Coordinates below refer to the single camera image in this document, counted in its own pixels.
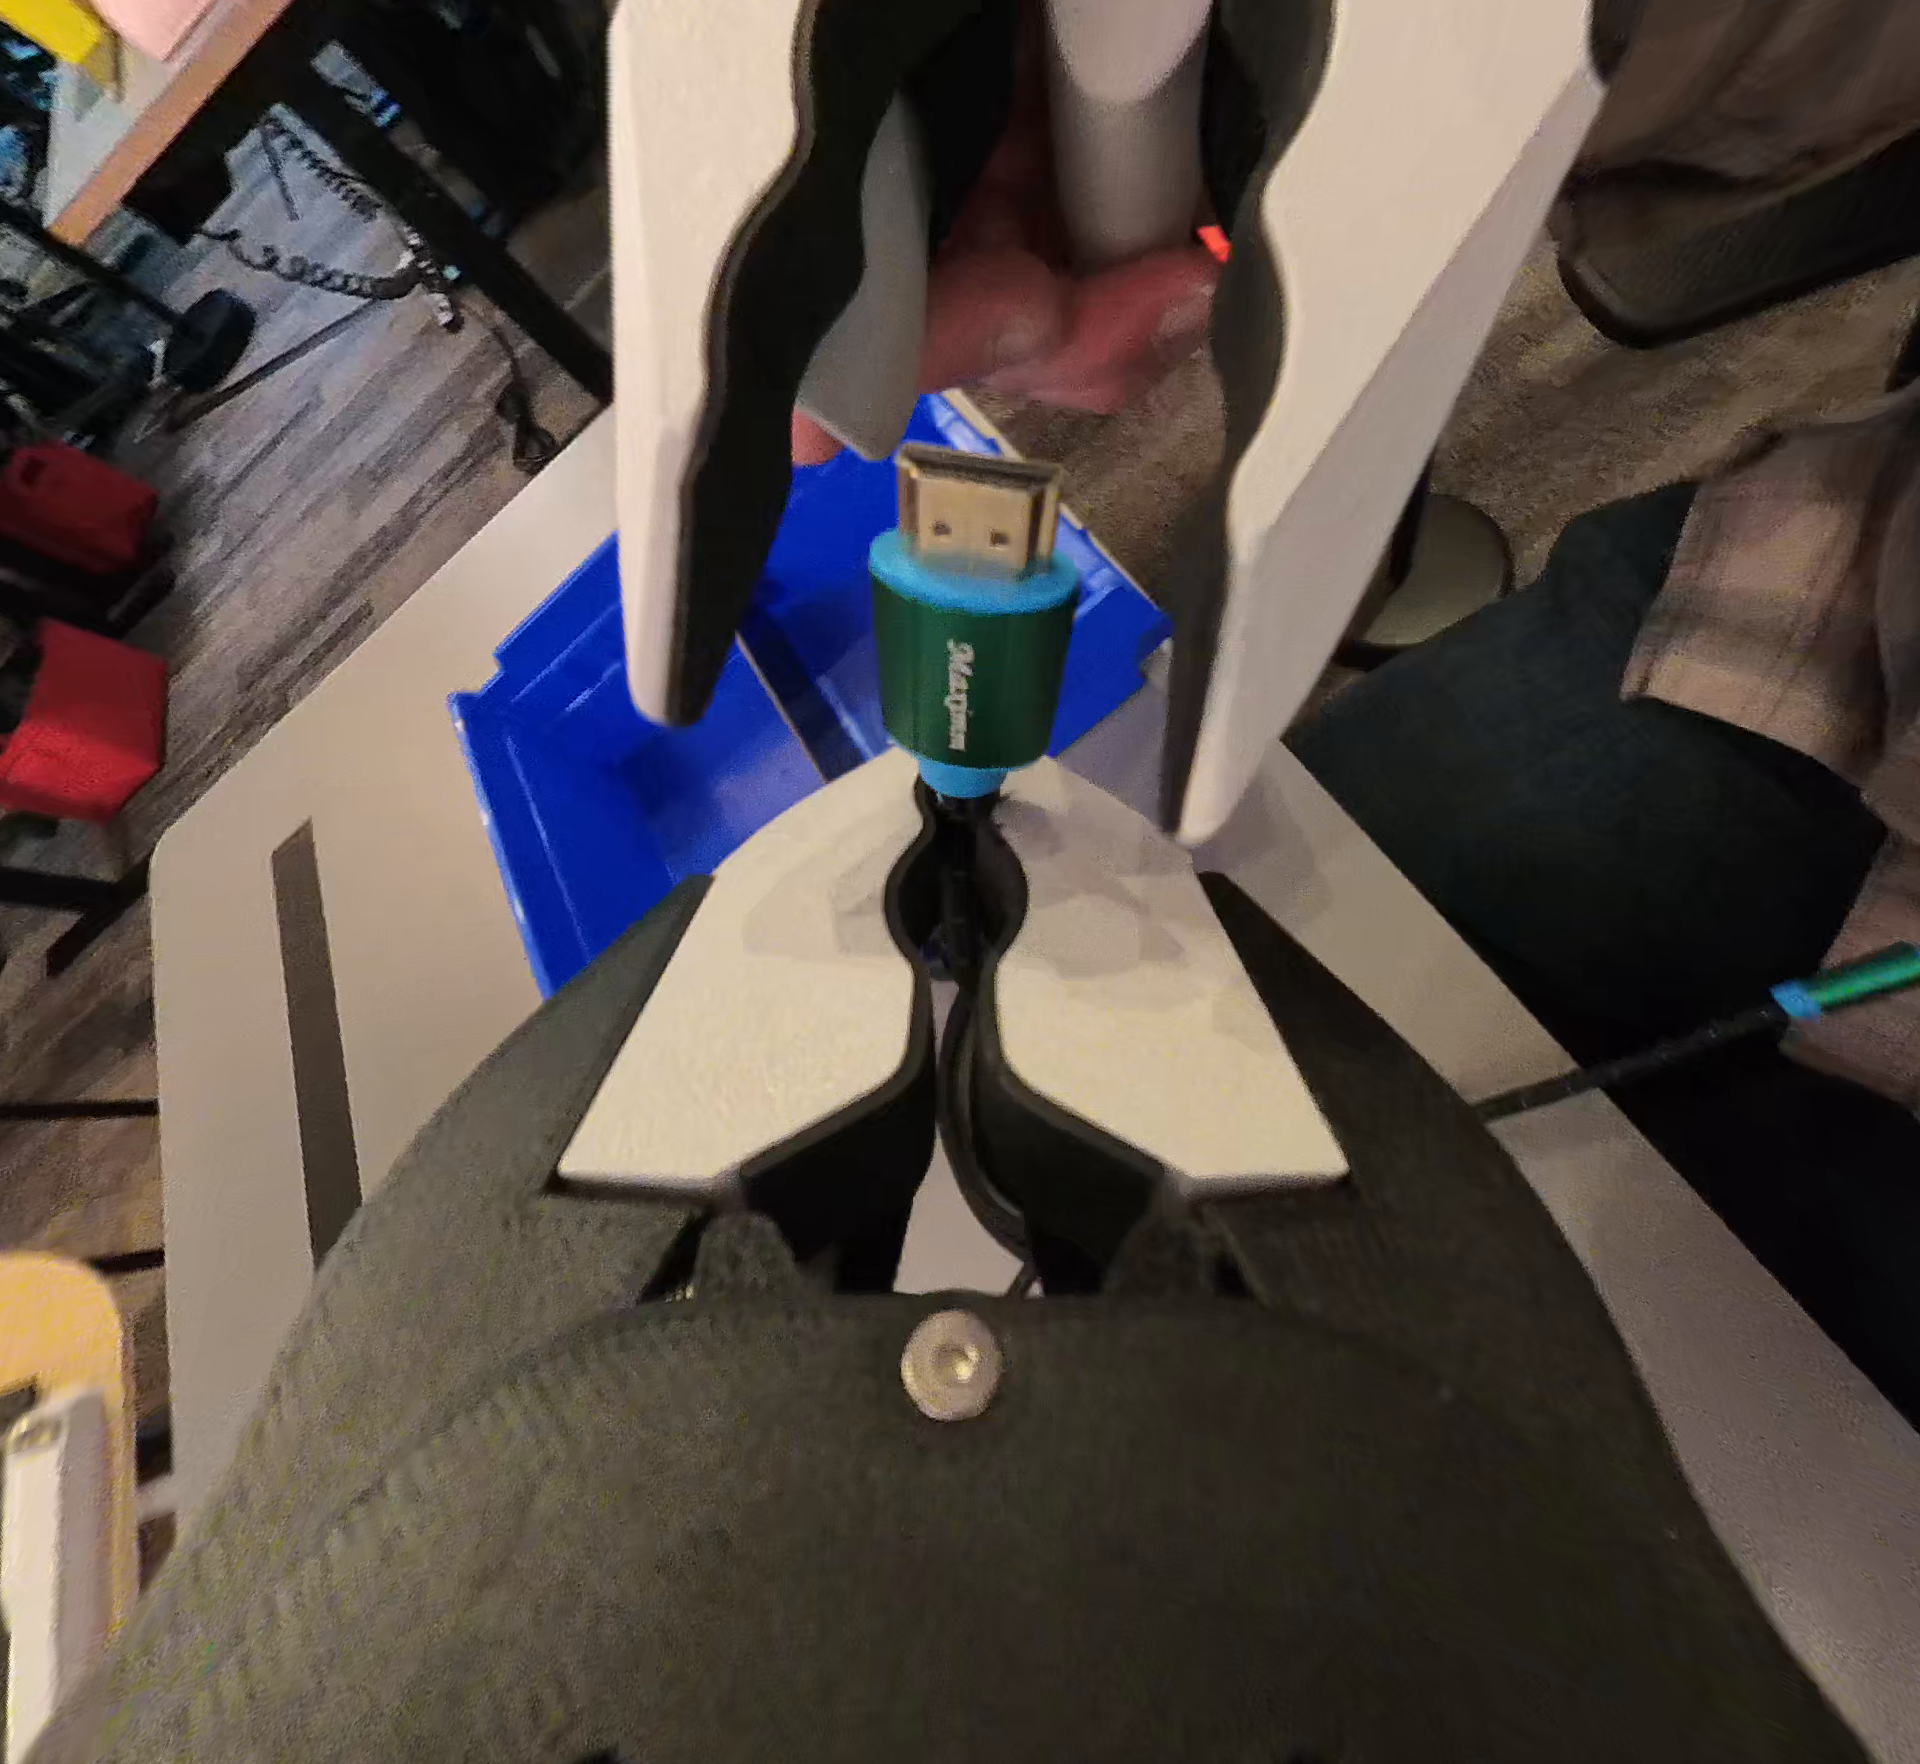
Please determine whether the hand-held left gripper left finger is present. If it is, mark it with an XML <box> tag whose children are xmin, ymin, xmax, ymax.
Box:
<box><xmin>555</xmin><ymin>759</ymin><xmax>944</xmax><ymax>1256</ymax></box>

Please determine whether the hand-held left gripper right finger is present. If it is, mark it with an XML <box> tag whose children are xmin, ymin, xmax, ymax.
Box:
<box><xmin>939</xmin><ymin>767</ymin><xmax>1351</xmax><ymax>1268</ymax></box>

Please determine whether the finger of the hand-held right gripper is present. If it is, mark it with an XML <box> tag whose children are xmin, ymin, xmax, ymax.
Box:
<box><xmin>602</xmin><ymin>0</ymin><xmax>1024</xmax><ymax>733</ymax></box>
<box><xmin>1162</xmin><ymin>0</ymin><xmax>1610</xmax><ymax>850</ymax></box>

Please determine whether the blue storage bin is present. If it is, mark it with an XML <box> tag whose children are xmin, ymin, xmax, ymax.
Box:
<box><xmin>447</xmin><ymin>391</ymin><xmax>1175</xmax><ymax>1002</ymax></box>

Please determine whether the green plug braided HDMI cable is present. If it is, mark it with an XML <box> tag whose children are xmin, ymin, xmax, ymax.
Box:
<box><xmin>1477</xmin><ymin>939</ymin><xmax>1920</xmax><ymax>1125</ymax></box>
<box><xmin>866</xmin><ymin>442</ymin><xmax>1078</xmax><ymax>1299</ymax></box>

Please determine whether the person's right hand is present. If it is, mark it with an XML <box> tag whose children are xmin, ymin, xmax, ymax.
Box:
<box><xmin>916</xmin><ymin>68</ymin><xmax>1235</xmax><ymax>419</ymax></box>

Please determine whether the black office chair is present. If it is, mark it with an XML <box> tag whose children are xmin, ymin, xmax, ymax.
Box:
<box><xmin>1552</xmin><ymin>129</ymin><xmax>1920</xmax><ymax>354</ymax></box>

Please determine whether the wooden display table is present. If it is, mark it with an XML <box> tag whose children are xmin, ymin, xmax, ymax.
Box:
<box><xmin>45</xmin><ymin>0</ymin><xmax>617</xmax><ymax>416</ymax></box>

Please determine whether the person's dark clothing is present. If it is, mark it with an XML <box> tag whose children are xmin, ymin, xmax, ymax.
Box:
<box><xmin>1286</xmin><ymin>483</ymin><xmax>1920</xmax><ymax>1435</ymax></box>

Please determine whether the small yellow bin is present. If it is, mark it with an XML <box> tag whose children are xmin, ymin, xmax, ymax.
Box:
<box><xmin>0</xmin><ymin>0</ymin><xmax>106</xmax><ymax>70</ymax></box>

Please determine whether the red bag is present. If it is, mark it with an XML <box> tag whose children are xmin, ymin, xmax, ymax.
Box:
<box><xmin>0</xmin><ymin>622</ymin><xmax>170</xmax><ymax>824</ymax></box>
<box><xmin>0</xmin><ymin>443</ymin><xmax>161</xmax><ymax>580</ymax></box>

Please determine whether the grey divider panel tan edge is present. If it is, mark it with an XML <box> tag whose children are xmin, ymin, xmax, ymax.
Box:
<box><xmin>0</xmin><ymin>1252</ymin><xmax>147</xmax><ymax>1662</ymax></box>

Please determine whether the white bracket bar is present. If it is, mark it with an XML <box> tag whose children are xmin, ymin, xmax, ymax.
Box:
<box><xmin>0</xmin><ymin>1396</ymin><xmax>114</xmax><ymax>1713</ymax></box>

